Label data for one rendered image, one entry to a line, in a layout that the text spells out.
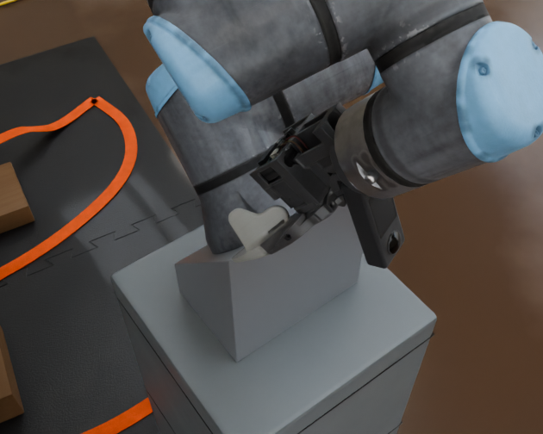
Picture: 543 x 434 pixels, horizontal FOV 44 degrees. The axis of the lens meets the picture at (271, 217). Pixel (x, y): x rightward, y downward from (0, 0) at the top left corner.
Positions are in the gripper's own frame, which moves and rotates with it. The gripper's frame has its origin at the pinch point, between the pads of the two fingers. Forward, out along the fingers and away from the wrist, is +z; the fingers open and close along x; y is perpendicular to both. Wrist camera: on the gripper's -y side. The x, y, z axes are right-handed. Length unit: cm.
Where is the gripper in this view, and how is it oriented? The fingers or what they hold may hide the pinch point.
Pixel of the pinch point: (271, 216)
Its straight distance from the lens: 78.2
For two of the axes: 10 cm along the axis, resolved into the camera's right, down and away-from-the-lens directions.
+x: -5.0, 7.0, -5.0
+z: -5.2, 2.2, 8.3
